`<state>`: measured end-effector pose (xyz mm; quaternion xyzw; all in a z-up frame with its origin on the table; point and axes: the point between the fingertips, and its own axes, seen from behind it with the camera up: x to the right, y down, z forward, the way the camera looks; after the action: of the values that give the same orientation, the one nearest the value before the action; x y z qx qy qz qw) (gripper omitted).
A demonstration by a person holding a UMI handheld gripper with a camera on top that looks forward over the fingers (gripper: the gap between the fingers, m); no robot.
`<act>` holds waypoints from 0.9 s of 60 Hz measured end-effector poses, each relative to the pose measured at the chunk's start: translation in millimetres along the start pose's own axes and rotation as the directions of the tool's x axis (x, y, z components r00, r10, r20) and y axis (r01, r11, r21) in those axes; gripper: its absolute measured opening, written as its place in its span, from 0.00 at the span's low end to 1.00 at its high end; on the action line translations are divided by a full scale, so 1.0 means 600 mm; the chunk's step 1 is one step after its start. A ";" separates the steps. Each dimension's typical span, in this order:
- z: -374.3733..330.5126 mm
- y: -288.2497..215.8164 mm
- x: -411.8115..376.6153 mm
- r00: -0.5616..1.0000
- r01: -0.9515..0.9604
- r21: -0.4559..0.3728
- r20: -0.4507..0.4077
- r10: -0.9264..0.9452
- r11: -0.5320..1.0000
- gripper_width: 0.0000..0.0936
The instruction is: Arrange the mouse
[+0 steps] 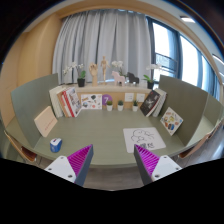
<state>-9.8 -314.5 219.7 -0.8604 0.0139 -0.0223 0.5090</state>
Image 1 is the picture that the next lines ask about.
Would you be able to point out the white wall socket plate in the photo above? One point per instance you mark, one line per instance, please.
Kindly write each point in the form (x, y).
(140, 97)
(129, 97)

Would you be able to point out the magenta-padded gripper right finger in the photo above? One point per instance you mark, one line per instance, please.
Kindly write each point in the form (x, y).
(163, 165)

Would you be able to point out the white upright book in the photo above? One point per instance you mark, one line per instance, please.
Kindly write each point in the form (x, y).
(54, 100)

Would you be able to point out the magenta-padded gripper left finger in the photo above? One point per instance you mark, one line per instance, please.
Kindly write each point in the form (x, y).
(63, 166)

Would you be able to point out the white mouse pad with drawing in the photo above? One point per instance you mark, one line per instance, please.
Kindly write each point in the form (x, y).
(143, 140)

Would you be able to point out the round purple number sign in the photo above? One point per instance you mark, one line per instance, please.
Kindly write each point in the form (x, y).
(106, 98)

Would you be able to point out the black horse figure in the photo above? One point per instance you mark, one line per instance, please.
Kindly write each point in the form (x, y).
(133, 78)

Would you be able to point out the green desk partition panel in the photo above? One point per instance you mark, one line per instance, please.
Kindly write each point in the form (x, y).
(30, 96)
(186, 100)

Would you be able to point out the colourful illustrated card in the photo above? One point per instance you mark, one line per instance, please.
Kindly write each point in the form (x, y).
(171, 121)

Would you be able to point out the dark-framed window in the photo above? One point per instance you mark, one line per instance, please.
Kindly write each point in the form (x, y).
(173, 53)

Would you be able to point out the blue and white computer mouse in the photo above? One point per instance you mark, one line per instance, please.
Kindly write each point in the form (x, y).
(56, 145)

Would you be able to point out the small plant in white pot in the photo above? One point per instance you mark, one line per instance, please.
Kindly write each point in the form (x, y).
(120, 107)
(109, 107)
(135, 107)

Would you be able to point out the white orchid in black pot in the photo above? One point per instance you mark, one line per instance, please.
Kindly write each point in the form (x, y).
(150, 84)
(117, 64)
(81, 82)

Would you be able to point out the white card with stickers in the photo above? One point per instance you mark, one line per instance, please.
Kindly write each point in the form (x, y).
(91, 101)

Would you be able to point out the ceiling light panel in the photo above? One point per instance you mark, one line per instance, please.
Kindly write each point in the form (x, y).
(187, 19)
(218, 60)

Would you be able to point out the beige book with red text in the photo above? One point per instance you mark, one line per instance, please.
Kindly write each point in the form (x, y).
(45, 121)

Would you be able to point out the white book behind black book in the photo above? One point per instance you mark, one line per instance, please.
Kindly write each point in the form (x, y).
(161, 100)

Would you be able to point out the wooden hand model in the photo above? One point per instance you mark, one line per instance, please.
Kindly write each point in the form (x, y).
(94, 75)

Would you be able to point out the pink horse figure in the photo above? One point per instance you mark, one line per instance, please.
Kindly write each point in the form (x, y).
(118, 78)

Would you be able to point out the wooden mannequin figure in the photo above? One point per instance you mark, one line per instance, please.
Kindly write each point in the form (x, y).
(104, 66)

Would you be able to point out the tan upright book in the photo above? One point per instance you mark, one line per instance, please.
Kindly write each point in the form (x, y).
(62, 103)

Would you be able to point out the red-spined collage cover book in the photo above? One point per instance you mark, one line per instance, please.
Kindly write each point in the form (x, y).
(74, 101)

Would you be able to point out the grey curtain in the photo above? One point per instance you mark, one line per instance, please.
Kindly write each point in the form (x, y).
(100, 36)

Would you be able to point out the black cover book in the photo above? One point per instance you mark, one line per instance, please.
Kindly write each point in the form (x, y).
(150, 103)

